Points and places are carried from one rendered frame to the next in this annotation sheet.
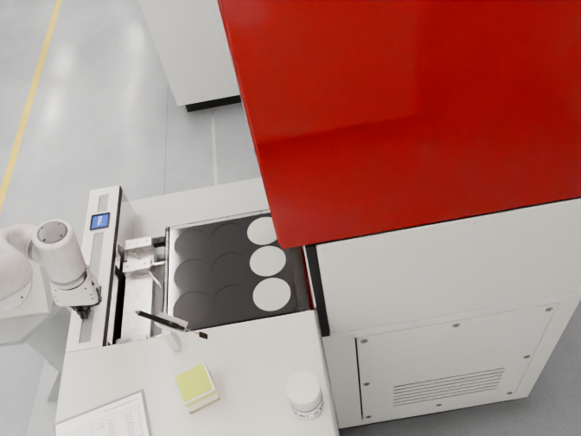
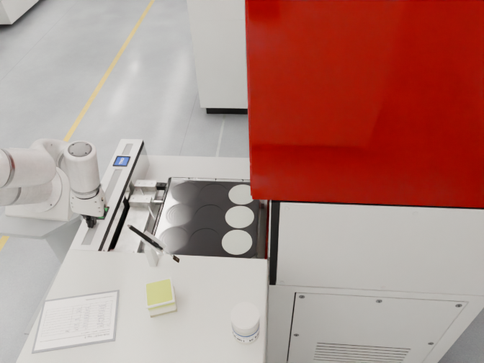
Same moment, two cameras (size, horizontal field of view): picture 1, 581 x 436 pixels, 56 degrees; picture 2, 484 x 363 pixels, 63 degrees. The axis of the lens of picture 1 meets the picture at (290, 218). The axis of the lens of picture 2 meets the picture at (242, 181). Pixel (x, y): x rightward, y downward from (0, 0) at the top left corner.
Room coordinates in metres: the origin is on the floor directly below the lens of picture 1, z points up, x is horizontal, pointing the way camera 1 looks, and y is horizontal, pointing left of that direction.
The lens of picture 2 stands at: (0.00, 0.00, 1.96)
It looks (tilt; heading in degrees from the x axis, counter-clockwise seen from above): 45 degrees down; 4
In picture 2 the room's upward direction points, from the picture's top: 3 degrees counter-clockwise
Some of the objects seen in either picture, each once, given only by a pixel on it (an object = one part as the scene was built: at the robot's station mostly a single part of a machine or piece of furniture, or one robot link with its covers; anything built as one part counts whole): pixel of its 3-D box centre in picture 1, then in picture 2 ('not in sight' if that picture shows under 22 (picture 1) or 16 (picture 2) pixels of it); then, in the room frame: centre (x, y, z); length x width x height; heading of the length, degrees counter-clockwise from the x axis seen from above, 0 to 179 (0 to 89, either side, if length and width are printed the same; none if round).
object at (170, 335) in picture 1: (175, 330); (155, 250); (0.65, 0.31, 1.03); 0.06 x 0.04 x 0.13; 88
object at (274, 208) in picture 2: (295, 174); (274, 155); (1.07, -0.04, 1.02); 0.82 x 0.03 x 0.40; 178
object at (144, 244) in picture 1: (139, 245); (146, 185); (1.04, 0.45, 0.89); 0.08 x 0.03 x 0.03; 88
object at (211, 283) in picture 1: (229, 267); (209, 215); (0.89, 0.19, 0.90); 0.34 x 0.34 x 0.01; 88
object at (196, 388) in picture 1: (197, 387); (160, 297); (0.52, 0.28, 1.00); 0.07 x 0.07 x 0.07; 16
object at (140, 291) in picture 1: (139, 296); (137, 222); (0.88, 0.46, 0.87); 0.36 x 0.08 x 0.03; 178
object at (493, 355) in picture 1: (407, 272); (345, 256); (1.06, -0.38, 0.41); 0.82 x 0.71 x 0.82; 178
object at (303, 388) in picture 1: (305, 395); (245, 323); (0.44, 0.05, 1.01); 0.07 x 0.07 x 0.10
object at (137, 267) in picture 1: (137, 267); (140, 201); (0.96, 0.46, 0.89); 0.08 x 0.03 x 0.03; 88
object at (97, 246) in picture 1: (105, 272); (115, 199); (0.97, 0.55, 0.89); 0.55 x 0.09 x 0.14; 178
